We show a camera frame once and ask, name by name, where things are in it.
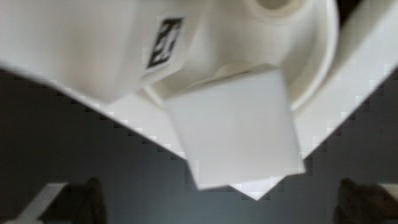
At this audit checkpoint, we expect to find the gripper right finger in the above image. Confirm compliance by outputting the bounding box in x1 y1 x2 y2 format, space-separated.
333 178 398 224

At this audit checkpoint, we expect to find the white front wall bar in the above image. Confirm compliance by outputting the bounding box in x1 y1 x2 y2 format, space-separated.
105 94 283 200

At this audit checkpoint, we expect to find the white wall bar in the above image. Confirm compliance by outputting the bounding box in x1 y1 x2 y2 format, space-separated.
254 0 398 201
105 94 283 200

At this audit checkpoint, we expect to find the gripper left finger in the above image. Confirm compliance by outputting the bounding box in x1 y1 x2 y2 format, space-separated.
6 176 110 224

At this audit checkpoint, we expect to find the white right wall bar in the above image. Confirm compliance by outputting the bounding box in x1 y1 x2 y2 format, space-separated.
254 0 398 201

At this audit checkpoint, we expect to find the white stool leg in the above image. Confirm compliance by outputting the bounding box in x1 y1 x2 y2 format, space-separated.
166 67 304 190
0 0 208 102

